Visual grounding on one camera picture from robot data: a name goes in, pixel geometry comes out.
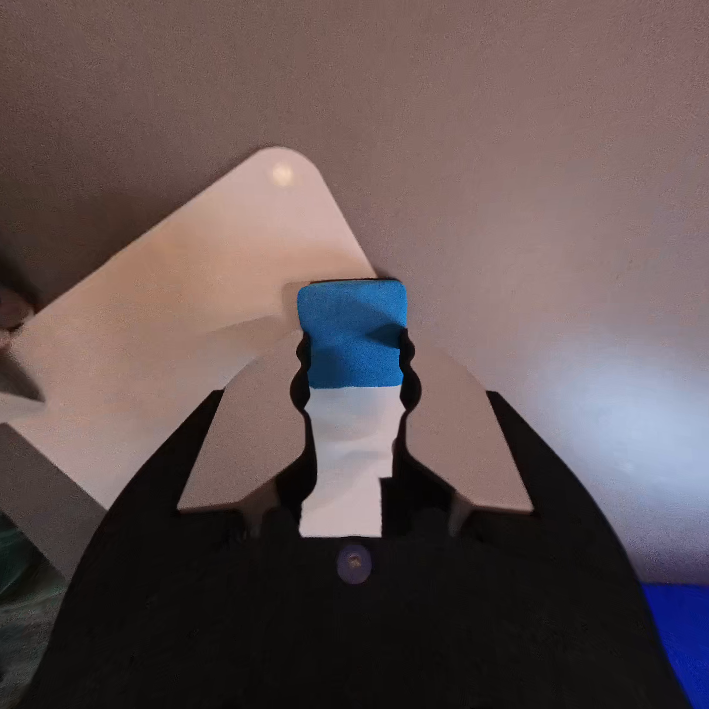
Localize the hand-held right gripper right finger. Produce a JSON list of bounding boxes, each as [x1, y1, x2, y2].
[[395, 330, 535, 524]]

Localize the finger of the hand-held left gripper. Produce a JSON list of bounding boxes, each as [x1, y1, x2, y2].
[[0, 353, 47, 405]]

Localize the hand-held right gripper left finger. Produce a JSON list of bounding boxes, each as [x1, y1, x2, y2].
[[178, 333, 316, 521]]

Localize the blue whiteboard eraser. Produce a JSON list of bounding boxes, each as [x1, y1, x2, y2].
[[296, 278, 408, 390]]

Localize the white whiteboard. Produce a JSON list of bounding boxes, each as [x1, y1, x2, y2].
[[0, 147, 402, 538]]

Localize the blue storage bin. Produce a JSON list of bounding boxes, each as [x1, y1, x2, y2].
[[641, 583, 709, 709]]

